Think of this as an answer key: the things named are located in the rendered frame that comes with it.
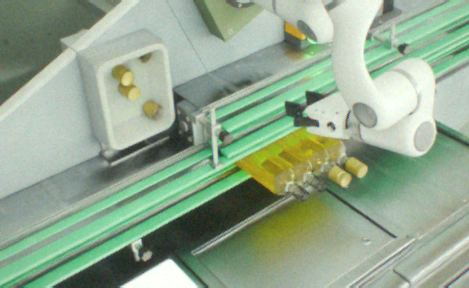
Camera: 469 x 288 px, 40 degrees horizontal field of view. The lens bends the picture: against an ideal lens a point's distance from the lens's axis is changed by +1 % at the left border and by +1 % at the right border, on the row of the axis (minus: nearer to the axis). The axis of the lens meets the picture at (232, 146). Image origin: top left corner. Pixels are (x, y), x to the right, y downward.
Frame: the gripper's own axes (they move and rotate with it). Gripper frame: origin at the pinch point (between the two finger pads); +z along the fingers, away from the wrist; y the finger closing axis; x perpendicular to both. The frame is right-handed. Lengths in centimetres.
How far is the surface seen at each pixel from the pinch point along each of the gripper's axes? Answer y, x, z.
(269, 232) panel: 0.4, -38.6, 21.2
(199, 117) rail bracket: -6.2, -6.7, 30.2
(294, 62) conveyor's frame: 27.4, -5.6, 34.4
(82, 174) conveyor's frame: -32, -13, 43
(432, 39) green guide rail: 78, -16, 31
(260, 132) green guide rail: 9.0, -16.7, 29.0
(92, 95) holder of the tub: -25.9, 4.6, 39.3
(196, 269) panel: -20.6, -37.7, 22.4
